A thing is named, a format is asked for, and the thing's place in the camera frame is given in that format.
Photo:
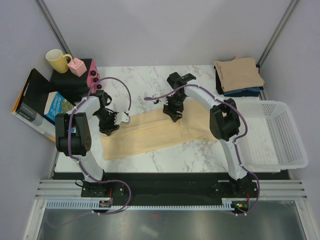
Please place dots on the white cable duct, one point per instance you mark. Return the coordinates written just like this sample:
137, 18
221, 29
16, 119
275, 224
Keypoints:
104, 205

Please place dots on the cream yellow t shirt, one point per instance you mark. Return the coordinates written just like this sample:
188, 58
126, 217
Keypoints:
155, 130

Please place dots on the folded tan t shirt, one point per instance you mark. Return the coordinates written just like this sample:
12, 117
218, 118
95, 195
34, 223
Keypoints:
239, 73

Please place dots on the left aluminium frame post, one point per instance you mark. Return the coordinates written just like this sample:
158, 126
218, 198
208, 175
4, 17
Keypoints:
53, 25

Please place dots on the black and pink box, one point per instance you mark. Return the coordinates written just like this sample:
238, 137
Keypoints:
73, 87

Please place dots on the yellow mug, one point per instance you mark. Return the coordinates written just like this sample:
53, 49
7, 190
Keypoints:
58, 60

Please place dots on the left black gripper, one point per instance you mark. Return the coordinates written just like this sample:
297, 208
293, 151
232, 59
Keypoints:
108, 128

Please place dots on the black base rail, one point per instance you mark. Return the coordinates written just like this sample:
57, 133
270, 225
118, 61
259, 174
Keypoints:
172, 188

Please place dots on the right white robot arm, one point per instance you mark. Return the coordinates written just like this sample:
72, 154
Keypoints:
224, 121

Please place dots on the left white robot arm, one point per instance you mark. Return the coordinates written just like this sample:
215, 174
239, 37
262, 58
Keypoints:
73, 136

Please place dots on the folded black t shirt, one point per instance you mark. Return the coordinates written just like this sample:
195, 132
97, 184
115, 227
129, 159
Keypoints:
218, 84

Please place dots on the pink cube block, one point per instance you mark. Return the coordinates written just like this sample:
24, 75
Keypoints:
77, 67

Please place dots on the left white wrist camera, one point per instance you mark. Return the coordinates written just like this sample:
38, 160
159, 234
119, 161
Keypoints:
122, 117

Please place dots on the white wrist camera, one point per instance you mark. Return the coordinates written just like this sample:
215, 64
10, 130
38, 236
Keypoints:
163, 101
122, 117

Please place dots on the right aluminium frame post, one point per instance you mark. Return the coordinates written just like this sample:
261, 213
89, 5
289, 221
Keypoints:
278, 30

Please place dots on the blue paperback book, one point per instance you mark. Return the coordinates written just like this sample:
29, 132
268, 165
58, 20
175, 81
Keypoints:
56, 104

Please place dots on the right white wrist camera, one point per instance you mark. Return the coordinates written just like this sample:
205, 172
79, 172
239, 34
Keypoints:
163, 101

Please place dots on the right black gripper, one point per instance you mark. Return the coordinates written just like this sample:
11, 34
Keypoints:
171, 111

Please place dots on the black orange file folder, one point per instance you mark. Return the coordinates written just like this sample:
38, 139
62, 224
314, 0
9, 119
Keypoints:
31, 103

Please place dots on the white plastic basket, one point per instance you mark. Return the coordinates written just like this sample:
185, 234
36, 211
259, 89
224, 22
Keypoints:
273, 141

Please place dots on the aluminium frame post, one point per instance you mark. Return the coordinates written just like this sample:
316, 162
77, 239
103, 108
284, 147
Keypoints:
278, 30
53, 25

